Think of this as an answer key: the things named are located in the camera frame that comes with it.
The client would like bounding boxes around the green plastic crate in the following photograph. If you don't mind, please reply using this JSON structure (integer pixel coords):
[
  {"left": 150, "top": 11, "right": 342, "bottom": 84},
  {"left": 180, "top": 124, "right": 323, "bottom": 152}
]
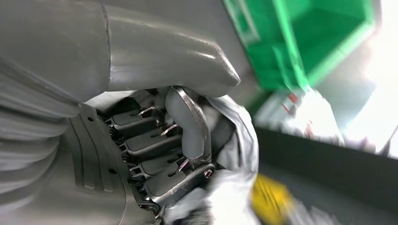
[{"left": 222, "top": 0, "right": 377, "bottom": 94}]

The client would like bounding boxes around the grey parcel with red print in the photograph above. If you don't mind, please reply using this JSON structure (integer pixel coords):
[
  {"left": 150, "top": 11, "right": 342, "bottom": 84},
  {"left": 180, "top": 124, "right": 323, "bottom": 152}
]
[{"left": 255, "top": 90, "right": 346, "bottom": 147}]

